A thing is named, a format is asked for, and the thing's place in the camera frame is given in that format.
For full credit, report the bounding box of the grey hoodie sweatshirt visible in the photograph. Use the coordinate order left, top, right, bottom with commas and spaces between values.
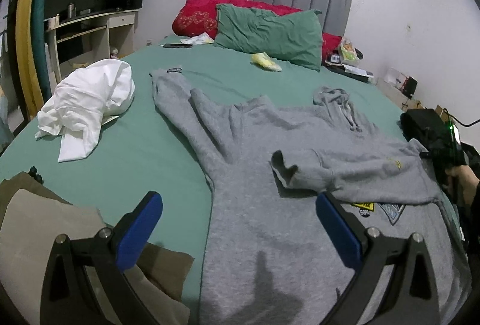
151, 70, 472, 324

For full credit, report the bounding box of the right hand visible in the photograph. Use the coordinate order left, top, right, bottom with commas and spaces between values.
445, 165, 479, 206

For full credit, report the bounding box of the green bed sheet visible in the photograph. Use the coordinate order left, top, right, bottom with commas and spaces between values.
0, 33, 408, 314

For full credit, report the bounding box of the olive beige garment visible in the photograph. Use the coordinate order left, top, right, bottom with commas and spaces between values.
1, 172, 193, 324

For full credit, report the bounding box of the snack bag on nightstand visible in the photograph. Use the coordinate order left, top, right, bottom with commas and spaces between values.
337, 37, 360, 66

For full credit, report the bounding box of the white crumpled garment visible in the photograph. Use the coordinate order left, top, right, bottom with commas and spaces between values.
35, 59, 135, 162

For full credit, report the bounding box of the green pillow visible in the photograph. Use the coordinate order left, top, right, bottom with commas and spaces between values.
215, 4, 323, 71

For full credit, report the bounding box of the yellow curtain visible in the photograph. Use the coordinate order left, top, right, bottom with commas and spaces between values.
16, 0, 44, 121

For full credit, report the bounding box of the black remote control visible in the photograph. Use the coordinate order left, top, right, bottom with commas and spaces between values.
161, 43, 193, 49

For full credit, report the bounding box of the yellow crumpled item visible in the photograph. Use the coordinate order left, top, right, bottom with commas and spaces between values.
250, 53, 282, 72

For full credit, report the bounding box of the white paper on bed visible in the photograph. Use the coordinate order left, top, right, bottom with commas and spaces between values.
180, 32, 214, 45

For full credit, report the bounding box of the beige wooden desk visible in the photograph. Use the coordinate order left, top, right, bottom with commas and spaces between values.
46, 10, 138, 82

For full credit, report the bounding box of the red pillow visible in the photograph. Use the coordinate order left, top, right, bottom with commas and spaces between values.
171, 0, 344, 62

